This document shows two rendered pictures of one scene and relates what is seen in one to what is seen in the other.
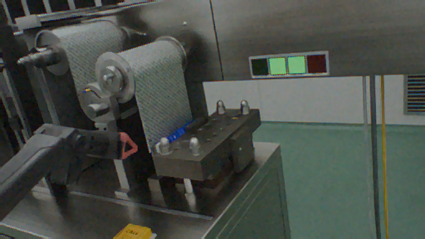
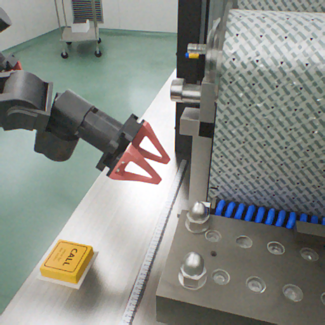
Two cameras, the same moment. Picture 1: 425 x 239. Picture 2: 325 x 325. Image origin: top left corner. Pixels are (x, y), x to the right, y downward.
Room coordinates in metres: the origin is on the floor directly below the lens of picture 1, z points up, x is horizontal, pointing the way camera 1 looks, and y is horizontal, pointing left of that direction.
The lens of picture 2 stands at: (0.78, -0.17, 1.39)
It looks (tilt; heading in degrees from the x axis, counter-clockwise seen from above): 34 degrees down; 72
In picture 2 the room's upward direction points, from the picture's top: straight up
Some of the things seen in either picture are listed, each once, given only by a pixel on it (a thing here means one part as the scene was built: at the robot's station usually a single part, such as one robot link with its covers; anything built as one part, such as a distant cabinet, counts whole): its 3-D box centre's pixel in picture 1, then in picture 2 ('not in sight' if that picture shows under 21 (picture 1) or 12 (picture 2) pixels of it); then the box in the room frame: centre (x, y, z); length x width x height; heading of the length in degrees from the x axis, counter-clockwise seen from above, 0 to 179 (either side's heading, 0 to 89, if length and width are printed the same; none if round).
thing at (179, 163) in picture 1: (212, 138); (313, 290); (1.05, 0.02, 1.00); 0.40 x 0.16 x 0.06; 148
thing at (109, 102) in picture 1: (114, 146); (195, 153); (0.99, 0.31, 1.05); 0.06 x 0.05 x 0.31; 148
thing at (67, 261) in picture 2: (131, 238); (67, 260); (0.73, 0.25, 0.91); 0.07 x 0.07 x 0.02; 58
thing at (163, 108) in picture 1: (167, 109); (291, 167); (1.08, 0.15, 1.11); 0.23 x 0.01 x 0.18; 148
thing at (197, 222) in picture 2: (164, 144); (197, 214); (0.93, 0.15, 1.05); 0.04 x 0.04 x 0.04
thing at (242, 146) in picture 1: (242, 148); not in sight; (1.01, -0.07, 0.96); 0.10 x 0.03 x 0.11; 148
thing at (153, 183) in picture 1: (180, 163); not in sight; (1.08, 0.14, 0.92); 0.28 x 0.04 x 0.04; 148
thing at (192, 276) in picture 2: (195, 145); (193, 266); (0.89, 0.07, 1.05); 0.04 x 0.04 x 0.04
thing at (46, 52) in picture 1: (45, 56); not in sight; (1.12, 0.48, 1.33); 0.06 x 0.06 x 0.06; 58
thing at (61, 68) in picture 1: (84, 46); not in sight; (1.26, 0.40, 1.33); 0.25 x 0.14 x 0.14; 148
